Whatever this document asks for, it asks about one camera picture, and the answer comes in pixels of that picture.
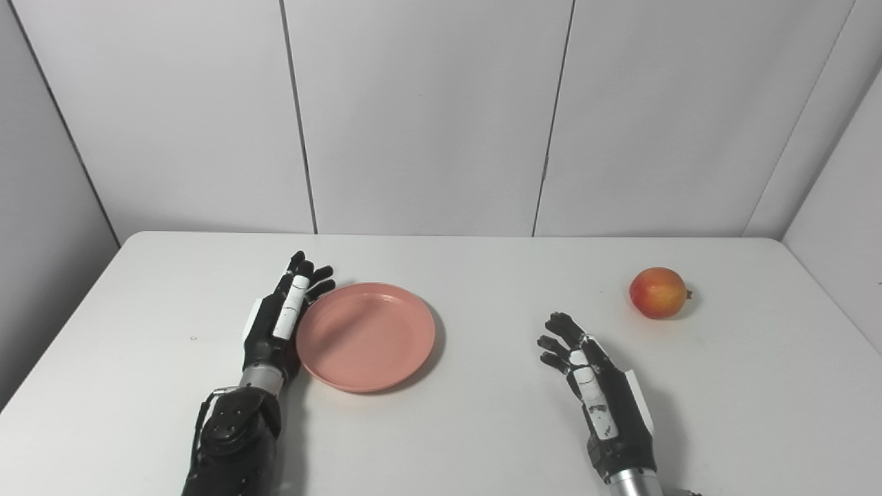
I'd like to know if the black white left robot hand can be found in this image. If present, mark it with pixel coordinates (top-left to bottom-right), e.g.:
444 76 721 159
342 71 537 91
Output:
243 251 336 380

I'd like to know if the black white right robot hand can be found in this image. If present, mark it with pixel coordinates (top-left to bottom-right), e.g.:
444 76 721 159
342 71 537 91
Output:
537 312 657 483

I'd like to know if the pink round plate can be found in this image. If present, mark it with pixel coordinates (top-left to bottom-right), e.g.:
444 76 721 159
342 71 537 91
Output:
296 282 436 394

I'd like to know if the red yellow pomegranate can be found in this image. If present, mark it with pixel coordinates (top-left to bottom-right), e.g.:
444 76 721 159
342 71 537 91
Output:
629 267 693 319

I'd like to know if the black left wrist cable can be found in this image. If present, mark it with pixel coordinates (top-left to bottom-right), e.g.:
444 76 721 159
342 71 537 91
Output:
193 387 238 455

